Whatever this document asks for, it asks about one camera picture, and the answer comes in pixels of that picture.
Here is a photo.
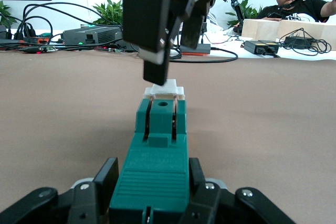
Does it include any black cable bundle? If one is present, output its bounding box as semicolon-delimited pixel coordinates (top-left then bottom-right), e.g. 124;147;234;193
6;3;98;51

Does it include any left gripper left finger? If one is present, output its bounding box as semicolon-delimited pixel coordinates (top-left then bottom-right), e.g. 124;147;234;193
0;157;119;224

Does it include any black hub box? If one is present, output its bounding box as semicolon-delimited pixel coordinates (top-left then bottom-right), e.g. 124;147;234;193
180;42;212;55

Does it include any pale cardboard box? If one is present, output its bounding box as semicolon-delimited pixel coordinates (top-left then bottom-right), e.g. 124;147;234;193
240;18;336;51

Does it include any dark grey electronics box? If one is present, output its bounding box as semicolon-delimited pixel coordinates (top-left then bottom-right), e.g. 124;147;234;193
62;24;124;44

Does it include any orange black device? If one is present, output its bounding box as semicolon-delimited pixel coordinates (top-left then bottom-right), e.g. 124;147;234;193
18;37;50;49

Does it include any green load switch white handle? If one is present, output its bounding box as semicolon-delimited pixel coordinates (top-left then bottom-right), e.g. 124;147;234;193
109;78;190;224

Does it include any black adapter with coiled cable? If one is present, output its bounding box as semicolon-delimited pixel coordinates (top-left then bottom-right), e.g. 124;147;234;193
278;27;332;57

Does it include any black power brick yellow label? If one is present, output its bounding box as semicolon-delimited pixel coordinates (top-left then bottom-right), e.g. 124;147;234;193
243;39;266;55
258;40;280;56

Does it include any green potted plant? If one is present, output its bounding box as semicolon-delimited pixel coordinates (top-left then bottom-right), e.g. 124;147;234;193
225;0;265;28
0;0;18;28
92;0;124;25

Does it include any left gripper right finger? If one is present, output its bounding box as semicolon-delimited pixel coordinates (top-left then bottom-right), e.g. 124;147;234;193
180;157;299;224

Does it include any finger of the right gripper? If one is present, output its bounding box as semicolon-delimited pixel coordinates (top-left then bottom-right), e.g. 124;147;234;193
143;47;171;86
180;13;206;50

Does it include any bare person forearm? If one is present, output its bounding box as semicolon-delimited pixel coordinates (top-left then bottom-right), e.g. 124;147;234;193
320;0;336;18

